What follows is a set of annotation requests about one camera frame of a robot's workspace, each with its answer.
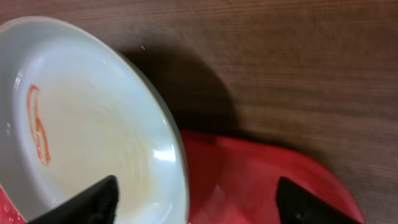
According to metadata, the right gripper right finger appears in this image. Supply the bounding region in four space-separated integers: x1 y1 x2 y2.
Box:
276 177 360 224

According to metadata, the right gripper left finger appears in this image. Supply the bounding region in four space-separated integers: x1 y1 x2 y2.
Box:
28 175 119 224

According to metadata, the light blue top plate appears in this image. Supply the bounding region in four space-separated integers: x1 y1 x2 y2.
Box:
1 16 189 223

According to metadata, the red plastic serving tray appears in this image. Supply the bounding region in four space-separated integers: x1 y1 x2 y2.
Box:
1 129 364 224

